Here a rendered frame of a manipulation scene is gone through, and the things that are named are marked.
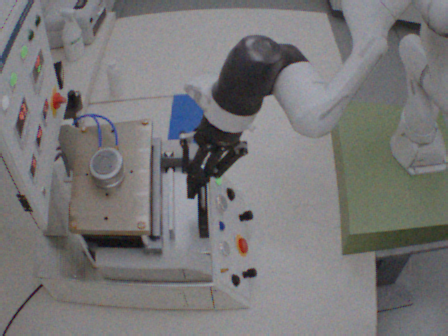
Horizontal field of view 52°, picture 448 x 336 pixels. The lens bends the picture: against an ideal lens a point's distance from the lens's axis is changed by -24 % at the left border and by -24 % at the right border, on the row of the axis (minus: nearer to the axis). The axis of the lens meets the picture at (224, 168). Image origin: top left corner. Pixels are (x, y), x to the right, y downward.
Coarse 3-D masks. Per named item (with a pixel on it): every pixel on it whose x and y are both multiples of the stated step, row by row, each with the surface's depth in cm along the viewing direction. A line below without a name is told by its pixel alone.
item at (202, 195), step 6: (204, 186) 121; (198, 192) 120; (204, 192) 120; (198, 198) 120; (204, 198) 119; (198, 204) 119; (204, 204) 118; (198, 210) 118; (204, 210) 118; (198, 216) 117; (204, 216) 117; (198, 222) 116; (204, 222) 116; (198, 228) 116; (204, 228) 115; (204, 234) 117
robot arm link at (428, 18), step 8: (416, 0) 86; (424, 0) 83; (432, 0) 81; (440, 0) 80; (416, 8) 89; (424, 8) 85; (432, 8) 82; (440, 8) 81; (424, 16) 88; (432, 16) 83; (440, 16) 82; (432, 24) 86; (440, 24) 83; (440, 32) 96
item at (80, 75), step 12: (108, 24) 194; (96, 36) 190; (108, 36) 194; (60, 48) 188; (84, 48) 186; (96, 48) 185; (60, 60) 183; (84, 60) 181; (96, 60) 180; (72, 72) 178; (84, 72) 177; (96, 72) 181; (72, 84) 174; (84, 84) 173; (84, 96) 170; (84, 108) 168
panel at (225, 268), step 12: (216, 192) 134; (228, 204) 138; (240, 204) 145; (216, 216) 129; (228, 216) 136; (216, 228) 127; (228, 228) 133; (240, 228) 140; (216, 240) 125; (228, 240) 131; (216, 252) 123; (240, 252) 135; (216, 264) 121; (228, 264) 126; (240, 264) 133; (216, 276) 118; (228, 276) 124; (240, 276) 130; (240, 288) 128
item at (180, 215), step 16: (176, 176) 128; (176, 192) 125; (176, 208) 123; (192, 208) 123; (208, 208) 123; (176, 224) 120; (192, 224) 120; (176, 240) 118; (192, 240) 118; (208, 240) 118
